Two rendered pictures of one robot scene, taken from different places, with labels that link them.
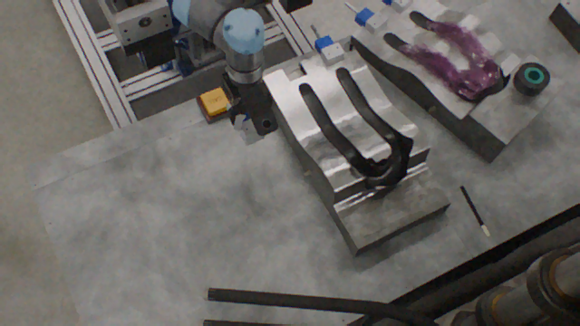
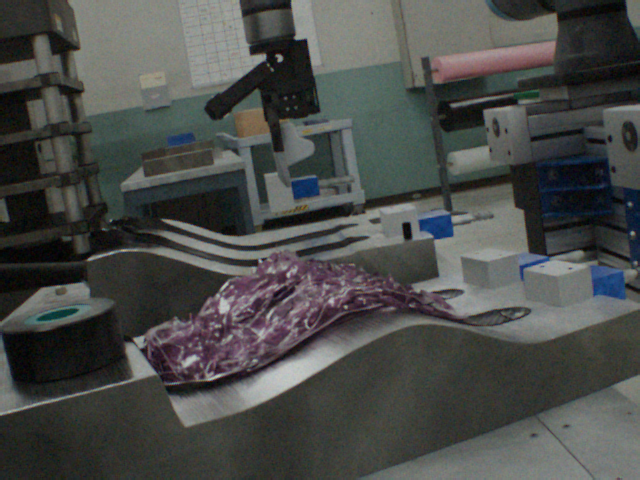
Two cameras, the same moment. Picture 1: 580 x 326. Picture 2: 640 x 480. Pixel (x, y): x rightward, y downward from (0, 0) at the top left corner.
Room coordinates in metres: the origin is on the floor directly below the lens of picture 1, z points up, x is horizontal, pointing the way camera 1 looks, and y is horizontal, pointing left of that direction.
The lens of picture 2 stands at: (1.31, -0.97, 1.05)
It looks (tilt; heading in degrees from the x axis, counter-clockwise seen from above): 9 degrees down; 119
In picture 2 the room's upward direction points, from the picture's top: 10 degrees counter-clockwise
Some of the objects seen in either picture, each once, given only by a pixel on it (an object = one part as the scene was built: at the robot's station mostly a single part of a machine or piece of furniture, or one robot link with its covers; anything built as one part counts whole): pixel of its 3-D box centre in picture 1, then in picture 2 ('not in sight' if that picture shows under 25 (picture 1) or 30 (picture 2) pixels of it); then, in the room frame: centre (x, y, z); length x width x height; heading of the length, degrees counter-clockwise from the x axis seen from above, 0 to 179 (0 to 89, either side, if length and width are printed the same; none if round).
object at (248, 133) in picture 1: (243, 115); (311, 185); (0.71, 0.11, 0.93); 0.13 x 0.05 x 0.05; 32
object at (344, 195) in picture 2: not in sight; (291, 176); (-2.24, 5.11, 0.47); 1.10 x 0.52 x 0.94; 44
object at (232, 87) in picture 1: (244, 83); (284, 82); (0.69, 0.10, 1.09); 0.09 x 0.08 x 0.12; 32
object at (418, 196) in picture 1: (352, 139); (214, 274); (0.70, -0.17, 0.87); 0.50 x 0.26 x 0.14; 32
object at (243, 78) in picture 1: (244, 64); (269, 29); (0.69, 0.10, 1.17); 0.08 x 0.08 x 0.05
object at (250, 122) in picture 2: not in sight; (262, 124); (-2.38, 5.02, 0.94); 0.41 x 0.33 x 0.29; 44
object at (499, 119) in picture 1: (452, 63); (301, 355); (0.96, -0.42, 0.86); 0.50 x 0.26 x 0.11; 49
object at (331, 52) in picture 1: (323, 43); (440, 224); (0.97, -0.07, 0.89); 0.13 x 0.05 x 0.05; 32
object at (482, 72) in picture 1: (454, 54); (293, 303); (0.96, -0.42, 0.90); 0.26 x 0.18 x 0.08; 49
